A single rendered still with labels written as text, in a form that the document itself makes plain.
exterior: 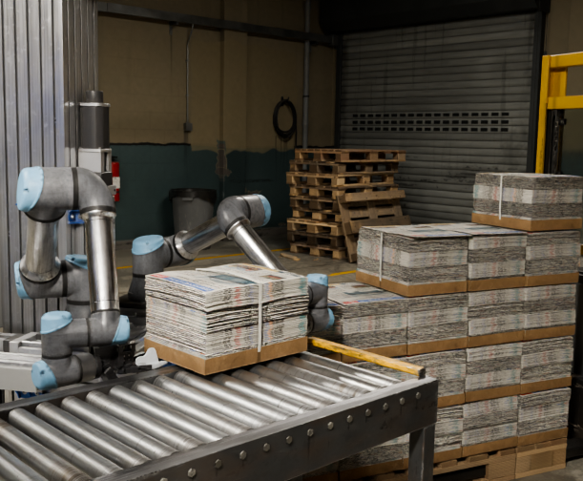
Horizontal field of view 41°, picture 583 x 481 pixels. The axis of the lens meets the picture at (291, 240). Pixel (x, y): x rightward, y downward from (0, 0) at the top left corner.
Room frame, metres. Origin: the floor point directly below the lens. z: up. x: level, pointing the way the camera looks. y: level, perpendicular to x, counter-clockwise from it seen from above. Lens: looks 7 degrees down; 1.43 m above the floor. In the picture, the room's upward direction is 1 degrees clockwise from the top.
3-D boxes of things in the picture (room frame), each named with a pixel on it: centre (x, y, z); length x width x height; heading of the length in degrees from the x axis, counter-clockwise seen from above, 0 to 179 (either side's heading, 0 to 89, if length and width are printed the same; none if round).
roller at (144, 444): (1.65, 0.38, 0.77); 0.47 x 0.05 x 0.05; 43
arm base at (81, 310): (2.41, 0.64, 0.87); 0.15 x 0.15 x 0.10
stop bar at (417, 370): (2.19, -0.21, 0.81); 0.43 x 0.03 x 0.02; 43
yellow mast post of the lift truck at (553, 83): (3.89, -1.27, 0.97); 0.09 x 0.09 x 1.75; 26
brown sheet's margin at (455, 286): (3.14, -0.49, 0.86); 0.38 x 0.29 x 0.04; 27
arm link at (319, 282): (2.57, -0.08, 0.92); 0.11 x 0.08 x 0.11; 143
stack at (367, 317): (3.09, -0.37, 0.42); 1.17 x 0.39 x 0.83; 116
